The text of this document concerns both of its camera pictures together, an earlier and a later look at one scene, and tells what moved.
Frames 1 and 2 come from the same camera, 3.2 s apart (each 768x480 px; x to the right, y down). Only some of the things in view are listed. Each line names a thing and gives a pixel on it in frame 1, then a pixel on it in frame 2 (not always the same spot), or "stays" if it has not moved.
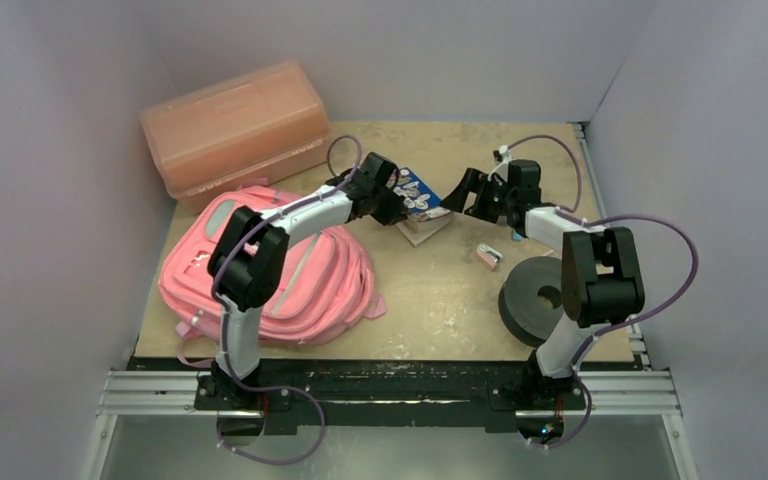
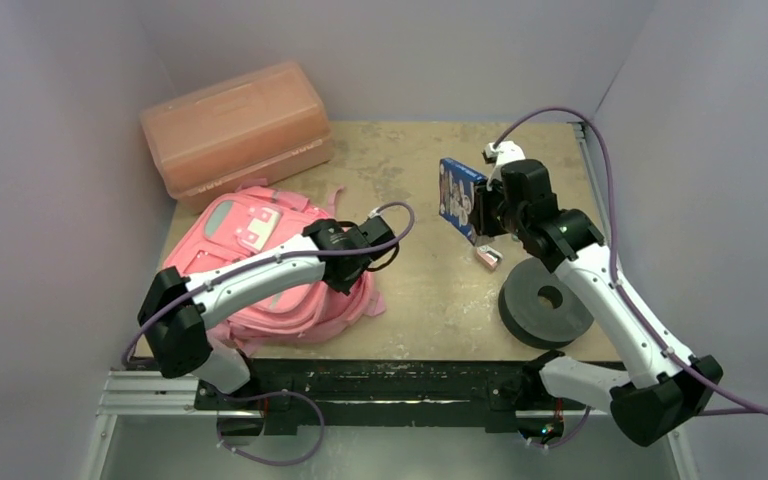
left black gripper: [396, 210] → [348, 283]
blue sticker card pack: [424, 216] → [456, 196]
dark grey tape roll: [528, 316] stays
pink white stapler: [489, 256] stays
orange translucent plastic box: [254, 131] stays
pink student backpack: [328, 288] stays
